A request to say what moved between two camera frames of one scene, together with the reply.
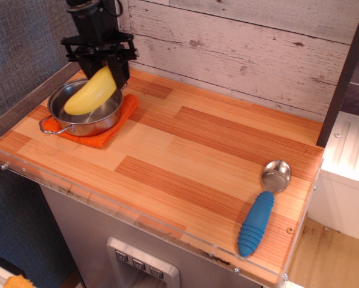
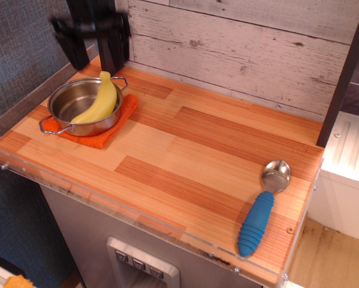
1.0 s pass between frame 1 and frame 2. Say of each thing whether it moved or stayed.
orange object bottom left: stayed
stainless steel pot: stayed
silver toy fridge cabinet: stayed
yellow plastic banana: moved
